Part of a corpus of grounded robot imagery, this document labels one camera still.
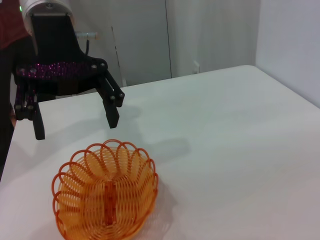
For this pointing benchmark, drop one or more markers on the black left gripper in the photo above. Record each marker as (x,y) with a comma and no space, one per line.
(53,42)

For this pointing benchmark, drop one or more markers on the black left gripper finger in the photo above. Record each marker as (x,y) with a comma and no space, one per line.
(111,112)
(37,122)

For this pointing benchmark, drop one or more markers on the orange woven plastic basket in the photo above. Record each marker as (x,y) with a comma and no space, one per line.
(105,190)

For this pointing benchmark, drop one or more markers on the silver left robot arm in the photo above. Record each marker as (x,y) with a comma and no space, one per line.
(45,6)

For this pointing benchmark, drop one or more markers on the person in red shirt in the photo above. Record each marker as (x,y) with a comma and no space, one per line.
(8,25)

